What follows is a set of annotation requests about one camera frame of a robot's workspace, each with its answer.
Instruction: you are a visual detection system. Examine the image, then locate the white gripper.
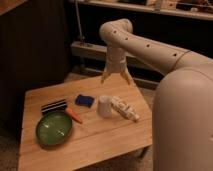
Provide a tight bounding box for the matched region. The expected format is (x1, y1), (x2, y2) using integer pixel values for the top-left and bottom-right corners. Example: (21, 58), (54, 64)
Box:
(101, 46), (135, 86)

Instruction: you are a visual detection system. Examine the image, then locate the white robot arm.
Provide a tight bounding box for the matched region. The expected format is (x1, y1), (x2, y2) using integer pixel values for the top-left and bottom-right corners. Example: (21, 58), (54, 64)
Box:
(99, 19), (213, 171)

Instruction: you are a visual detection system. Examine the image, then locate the white paper cup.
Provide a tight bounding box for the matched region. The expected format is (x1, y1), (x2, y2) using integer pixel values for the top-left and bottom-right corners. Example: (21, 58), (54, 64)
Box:
(97, 95), (111, 118)

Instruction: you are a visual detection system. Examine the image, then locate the blue sponge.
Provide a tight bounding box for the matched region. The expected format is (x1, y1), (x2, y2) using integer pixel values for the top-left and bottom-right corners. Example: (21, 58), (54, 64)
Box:
(75, 94), (94, 107)

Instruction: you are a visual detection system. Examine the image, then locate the metal vertical pole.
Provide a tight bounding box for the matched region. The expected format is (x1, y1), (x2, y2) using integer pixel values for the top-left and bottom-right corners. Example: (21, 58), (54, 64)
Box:
(74, 0), (85, 46)

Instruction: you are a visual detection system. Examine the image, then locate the orange toy carrot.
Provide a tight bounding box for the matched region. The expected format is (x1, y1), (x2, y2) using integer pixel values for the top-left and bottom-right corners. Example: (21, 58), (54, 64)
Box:
(65, 107), (83, 124)

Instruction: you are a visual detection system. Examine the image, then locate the black white striped block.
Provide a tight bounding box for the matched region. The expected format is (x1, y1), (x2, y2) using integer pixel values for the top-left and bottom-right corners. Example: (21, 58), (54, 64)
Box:
(41, 99), (67, 115)

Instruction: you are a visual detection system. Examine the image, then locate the wooden table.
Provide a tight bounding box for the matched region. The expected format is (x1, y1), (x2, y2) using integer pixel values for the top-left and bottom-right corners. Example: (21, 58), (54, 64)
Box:
(18, 74), (152, 171)

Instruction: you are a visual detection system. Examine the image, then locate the green round plate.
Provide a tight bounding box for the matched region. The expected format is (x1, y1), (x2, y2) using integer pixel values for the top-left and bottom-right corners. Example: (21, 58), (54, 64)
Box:
(35, 111), (73, 146)

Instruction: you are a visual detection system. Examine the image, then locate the cluttered upper shelf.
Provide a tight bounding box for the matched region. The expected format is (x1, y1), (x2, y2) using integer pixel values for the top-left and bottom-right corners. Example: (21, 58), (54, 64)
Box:
(68, 0), (213, 21)

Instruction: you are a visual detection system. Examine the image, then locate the grey metal shelf rail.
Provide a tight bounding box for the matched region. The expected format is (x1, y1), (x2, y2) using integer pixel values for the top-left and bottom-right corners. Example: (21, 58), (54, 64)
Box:
(70, 40), (158, 73)

